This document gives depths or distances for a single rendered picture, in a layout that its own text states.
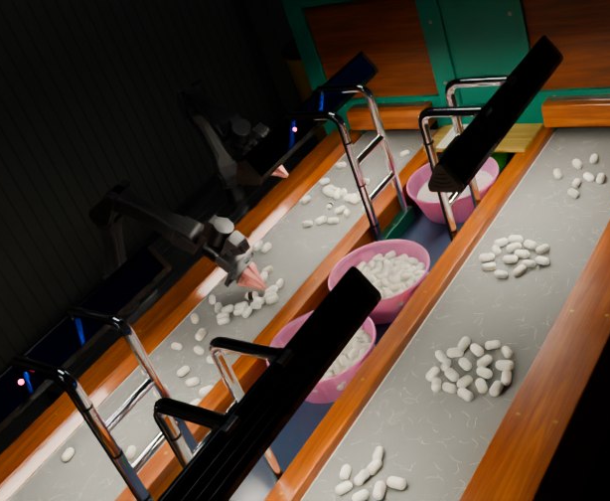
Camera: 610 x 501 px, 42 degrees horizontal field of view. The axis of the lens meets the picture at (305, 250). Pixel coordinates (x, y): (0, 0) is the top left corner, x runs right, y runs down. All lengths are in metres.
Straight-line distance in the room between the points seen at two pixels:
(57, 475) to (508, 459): 1.02
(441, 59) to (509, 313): 0.98
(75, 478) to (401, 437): 0.75
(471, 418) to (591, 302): 0.37
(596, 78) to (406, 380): 1.08
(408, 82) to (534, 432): 1.42
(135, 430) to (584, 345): 1.01
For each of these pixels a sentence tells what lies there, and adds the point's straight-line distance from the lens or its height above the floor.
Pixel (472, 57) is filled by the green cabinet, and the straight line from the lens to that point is 2.50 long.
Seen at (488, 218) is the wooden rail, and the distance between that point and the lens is 2.13.
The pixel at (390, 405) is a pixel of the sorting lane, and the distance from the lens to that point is 1.70.
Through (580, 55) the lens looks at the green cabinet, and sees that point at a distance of 2.38.
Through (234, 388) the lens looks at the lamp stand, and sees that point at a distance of 1.47.
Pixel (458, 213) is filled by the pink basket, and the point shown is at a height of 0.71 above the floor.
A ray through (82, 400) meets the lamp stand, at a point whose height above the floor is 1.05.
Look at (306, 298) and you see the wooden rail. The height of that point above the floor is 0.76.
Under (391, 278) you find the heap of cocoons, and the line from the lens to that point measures 2.05.
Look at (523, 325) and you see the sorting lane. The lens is 1.80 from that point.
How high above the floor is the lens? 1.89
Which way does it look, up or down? 30 degrees down
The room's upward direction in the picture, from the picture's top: 21 degrees counter-clockwise
